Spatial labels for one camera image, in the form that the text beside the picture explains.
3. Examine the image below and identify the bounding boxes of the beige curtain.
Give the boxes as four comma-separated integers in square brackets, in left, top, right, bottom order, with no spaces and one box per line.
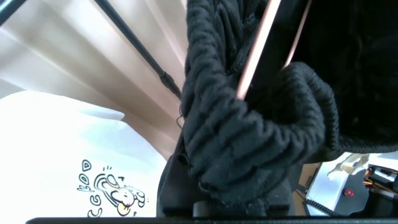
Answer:
[0,0,190,161]

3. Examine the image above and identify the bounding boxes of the black garment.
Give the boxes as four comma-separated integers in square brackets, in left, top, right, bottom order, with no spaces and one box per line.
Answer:
[178,0,398,206]

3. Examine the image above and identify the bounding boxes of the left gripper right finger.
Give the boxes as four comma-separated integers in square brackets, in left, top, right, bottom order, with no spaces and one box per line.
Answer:
[266,175,295,218]

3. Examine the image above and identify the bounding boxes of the pink clothes hanger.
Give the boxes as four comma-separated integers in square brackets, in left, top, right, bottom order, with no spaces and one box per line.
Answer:
[236,0,313,101]

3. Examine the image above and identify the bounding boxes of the white printed T-shirt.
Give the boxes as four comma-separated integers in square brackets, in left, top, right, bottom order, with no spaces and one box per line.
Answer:
[0,90,169,218]

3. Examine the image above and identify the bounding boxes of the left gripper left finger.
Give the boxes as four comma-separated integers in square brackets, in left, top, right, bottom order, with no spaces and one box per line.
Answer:
[156,133,206,218]

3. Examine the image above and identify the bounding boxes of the black clothes rack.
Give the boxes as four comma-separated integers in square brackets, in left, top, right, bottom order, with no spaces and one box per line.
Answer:
[0,0,183,101]

